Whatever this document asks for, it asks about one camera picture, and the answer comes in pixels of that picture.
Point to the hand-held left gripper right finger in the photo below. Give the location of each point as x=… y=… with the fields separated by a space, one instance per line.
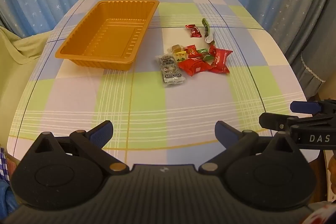
x=223 y=132

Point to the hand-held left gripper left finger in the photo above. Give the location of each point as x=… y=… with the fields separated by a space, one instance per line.
x=101 y=132

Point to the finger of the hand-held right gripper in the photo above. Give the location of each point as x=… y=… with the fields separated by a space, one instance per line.
x=304 y=107
x=271 y=121

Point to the large red snack packet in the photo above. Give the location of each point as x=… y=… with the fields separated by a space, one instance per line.
x=194 y=67
x=221 y=60

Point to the green candy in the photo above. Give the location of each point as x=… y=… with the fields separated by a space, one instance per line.
x=207 y=58
x=202 y=51

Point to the clear grey snack packet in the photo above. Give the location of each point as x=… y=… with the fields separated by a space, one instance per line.
x=169 y=71

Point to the small red candy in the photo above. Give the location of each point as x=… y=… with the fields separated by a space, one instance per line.
x=193 y=30
x=191 y=50
x=212 y=48

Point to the yellow candy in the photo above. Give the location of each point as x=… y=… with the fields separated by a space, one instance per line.
x=180 y=56

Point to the tan candy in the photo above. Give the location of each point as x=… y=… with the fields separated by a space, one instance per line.
x=175 y=48

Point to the green white snack packet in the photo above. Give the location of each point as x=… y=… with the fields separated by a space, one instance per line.
x=208 y=36

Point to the orange plastic tray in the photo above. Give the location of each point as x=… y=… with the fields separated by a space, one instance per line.
x=110 y=29

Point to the checked pastel tablecloth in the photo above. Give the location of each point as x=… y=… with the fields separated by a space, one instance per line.
x=210 y=98

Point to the blue checked cloth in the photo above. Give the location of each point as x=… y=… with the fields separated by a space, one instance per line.
x=3 y=158

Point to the light green cloth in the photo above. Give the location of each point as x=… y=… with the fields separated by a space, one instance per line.
x=13 y=69

